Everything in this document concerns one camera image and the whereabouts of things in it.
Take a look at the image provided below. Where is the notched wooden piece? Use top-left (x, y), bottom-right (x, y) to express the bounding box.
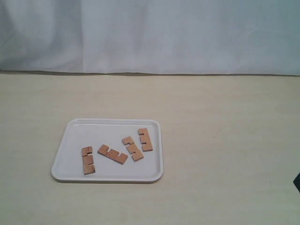
top-left (138, 128), bottom-right (153, 152)
top-left (122, 136), bottom-right (143, 162)
top-left (82, 146), bottom-right (96, 175)
top-left (97, 144), bottom-right (128, 165)

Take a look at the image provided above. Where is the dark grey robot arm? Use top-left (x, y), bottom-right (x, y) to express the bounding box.
top-left (293, 173), bottom-right (300, 192)

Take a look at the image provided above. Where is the white rectangular plastic tray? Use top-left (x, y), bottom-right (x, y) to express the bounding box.
top-left (51, 118), bottom-right (164, 183)

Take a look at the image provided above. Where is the white backdrop curtain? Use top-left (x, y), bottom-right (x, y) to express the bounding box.
top-left (0, 0), bottom-right (300, 75)

